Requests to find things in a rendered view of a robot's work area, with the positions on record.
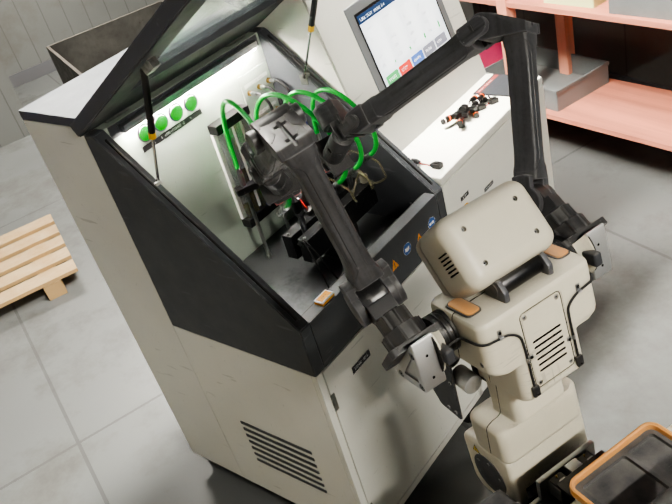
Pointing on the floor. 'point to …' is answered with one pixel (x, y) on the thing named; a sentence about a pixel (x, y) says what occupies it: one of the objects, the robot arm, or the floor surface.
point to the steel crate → (98, 43)
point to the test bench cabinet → (283, 424)
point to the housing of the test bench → (122, 259)
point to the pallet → (45, 261)
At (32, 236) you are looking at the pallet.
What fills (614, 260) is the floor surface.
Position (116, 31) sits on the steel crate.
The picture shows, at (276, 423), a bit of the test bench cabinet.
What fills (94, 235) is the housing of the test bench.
